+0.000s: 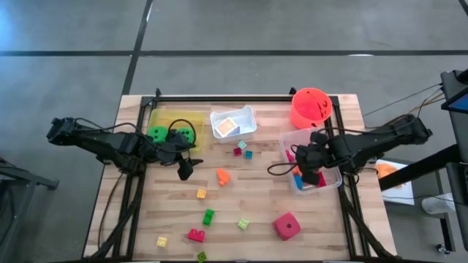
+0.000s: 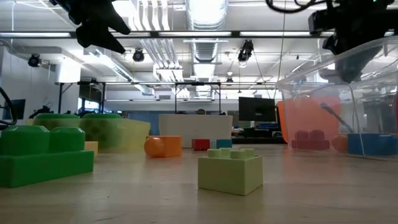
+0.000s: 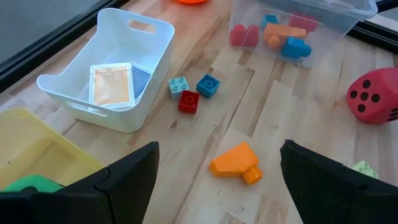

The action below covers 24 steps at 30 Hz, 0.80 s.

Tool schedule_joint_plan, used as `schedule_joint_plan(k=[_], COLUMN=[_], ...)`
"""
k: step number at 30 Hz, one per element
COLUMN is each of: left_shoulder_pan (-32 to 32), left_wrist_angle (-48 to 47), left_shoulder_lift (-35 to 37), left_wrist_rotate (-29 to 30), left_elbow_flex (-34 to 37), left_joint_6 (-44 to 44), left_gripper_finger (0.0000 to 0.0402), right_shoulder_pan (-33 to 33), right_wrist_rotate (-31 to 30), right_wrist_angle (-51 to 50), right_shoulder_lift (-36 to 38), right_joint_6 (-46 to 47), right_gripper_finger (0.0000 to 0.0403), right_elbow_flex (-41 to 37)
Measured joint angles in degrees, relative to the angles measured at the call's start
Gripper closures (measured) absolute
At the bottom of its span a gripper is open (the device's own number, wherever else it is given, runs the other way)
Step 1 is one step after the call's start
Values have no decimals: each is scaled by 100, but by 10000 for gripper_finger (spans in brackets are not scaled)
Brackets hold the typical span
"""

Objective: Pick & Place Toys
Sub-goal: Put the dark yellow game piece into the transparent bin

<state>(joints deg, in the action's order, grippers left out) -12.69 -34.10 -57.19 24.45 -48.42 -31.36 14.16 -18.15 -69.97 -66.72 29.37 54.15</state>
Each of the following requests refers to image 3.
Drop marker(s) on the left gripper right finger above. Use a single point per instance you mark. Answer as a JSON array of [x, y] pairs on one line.
[[335, 199]]

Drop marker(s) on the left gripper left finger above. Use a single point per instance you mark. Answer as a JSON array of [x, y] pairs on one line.
[[93, 202]]

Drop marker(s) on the green foam die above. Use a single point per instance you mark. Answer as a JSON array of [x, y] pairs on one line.
[[34, 183]]

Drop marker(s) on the red foam die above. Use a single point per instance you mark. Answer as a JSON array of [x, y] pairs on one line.
[[373, 96]]

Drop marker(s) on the blue peg block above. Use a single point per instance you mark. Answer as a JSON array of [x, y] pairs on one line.
[[295, 48]]

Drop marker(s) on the orange peg block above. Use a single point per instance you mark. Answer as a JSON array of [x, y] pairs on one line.
[[284, 32], [233, 161]]

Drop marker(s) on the red toy brick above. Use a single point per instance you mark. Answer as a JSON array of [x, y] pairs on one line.
[[303, 21]]

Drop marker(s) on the red long brick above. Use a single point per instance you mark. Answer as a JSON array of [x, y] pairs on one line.
[[244, 35]]

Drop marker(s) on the teal square brick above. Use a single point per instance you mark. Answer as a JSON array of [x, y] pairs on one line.
[[270, 21], [208, 85]]

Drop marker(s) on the light green square brick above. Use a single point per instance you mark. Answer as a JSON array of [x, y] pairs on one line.
[[365, 169]]

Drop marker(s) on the yellow translucent plastic bin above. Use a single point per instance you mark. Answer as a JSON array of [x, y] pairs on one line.
[[37, 146]]

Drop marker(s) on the red small square brick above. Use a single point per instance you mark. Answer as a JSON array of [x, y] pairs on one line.
[[188, 102]]

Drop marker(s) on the pale blue square brick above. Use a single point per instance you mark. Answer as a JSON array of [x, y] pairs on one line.
[[178, 87]]

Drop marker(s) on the white plastic bin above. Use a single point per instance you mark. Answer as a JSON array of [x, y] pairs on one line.
[[124, 46]]

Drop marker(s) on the clear plastic bin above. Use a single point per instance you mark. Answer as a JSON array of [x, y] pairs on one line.
[[342, 18]]

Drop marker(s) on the orange plastic bucket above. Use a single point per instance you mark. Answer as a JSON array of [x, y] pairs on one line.
[[191, 1]]

